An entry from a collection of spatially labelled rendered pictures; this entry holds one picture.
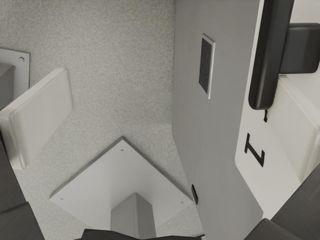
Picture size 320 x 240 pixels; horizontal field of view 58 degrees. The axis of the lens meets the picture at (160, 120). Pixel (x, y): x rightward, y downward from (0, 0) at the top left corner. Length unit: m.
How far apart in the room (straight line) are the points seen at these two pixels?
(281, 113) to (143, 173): 1.16
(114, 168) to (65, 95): 1.10
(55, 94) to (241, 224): 0.41
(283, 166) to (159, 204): 1.22
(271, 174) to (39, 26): 0.97
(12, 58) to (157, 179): 0.76
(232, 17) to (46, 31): 0.74
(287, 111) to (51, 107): 0.13
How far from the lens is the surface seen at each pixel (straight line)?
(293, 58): 0.18
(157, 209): 1.46
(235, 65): 0.49
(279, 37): 0.17
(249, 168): 0.29
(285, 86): 0.18
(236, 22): 0.49
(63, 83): 0.19
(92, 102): 1.17
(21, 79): 1.17
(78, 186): 1.36
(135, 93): 1.15
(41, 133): 0.17
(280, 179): 0.24
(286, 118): 0.17
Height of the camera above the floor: 1.06
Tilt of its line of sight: 61 degrees down
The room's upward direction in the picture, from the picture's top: 165 degrees clockwise
